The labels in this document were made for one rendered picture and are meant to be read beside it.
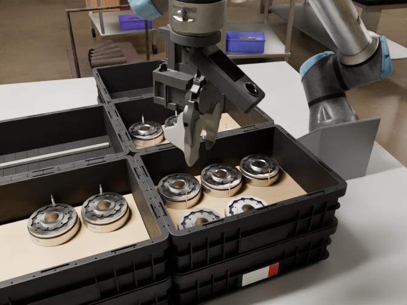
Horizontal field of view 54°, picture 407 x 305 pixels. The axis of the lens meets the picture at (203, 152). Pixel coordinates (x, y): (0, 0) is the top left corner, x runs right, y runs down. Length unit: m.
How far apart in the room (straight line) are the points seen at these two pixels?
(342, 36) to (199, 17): 0.65
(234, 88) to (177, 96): 0.09
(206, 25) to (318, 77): 0.76
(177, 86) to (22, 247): 0.52
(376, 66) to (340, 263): 0.55
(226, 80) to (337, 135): 0.68
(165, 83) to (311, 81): 0.74
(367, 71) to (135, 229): 0.76
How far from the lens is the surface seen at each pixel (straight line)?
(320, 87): 1.25
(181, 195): 0.93
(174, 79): 0.58
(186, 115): 0.57
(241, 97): 0.55
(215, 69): 0.55
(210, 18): 0.54
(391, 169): 1.42
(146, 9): 0.68
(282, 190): 1.01
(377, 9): 3.69
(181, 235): 0.73
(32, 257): 0.90
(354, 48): 1.17
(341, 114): 1.22
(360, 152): 1.27
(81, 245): 0.89
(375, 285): 1.03
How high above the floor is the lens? 1.45
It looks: 33 degrees down
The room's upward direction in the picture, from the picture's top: straight up
